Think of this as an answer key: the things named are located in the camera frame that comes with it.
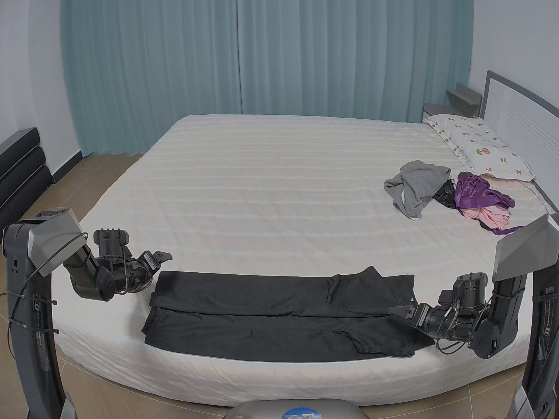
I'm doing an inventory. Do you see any pink garment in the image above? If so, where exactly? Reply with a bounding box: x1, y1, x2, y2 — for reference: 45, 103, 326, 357
461, 205, 511, 231

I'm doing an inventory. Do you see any blue-green curtain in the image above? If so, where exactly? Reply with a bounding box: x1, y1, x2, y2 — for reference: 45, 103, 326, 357
59, 0, 243, 158
236, 0, 475, 124

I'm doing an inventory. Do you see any purple garment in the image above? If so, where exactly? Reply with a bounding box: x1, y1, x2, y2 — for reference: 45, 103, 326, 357
454, 172, 526, 235

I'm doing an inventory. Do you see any white printed pillow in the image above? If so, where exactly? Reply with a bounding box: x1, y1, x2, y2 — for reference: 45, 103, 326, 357
422, 114, 537, 181

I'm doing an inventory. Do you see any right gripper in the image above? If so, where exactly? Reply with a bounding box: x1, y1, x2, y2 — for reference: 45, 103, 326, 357
409, 303, 438, 332

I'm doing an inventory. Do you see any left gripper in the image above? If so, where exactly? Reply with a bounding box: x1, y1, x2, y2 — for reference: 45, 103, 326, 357
130, 251, 162, 284

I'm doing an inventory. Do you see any grey bedside table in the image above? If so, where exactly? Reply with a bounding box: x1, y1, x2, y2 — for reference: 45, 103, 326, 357
422, 82, 483, 124

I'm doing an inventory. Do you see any grey garment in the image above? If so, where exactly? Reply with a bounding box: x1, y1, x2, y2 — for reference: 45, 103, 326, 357
383, 160, 452, 222

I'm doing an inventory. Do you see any small black shiny garment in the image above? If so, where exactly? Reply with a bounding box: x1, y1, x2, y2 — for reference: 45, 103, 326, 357
433, 179, 460, 211

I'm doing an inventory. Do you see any black cable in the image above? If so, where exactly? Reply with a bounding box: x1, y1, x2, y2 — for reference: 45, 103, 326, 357
4, 232, 90, 361

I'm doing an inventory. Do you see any bed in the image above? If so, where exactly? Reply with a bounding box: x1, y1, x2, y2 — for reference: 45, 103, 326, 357
50, 70, 559, 409

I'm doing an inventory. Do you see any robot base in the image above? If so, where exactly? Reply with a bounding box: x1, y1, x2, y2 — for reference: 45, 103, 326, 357
223, 400, 364, 419

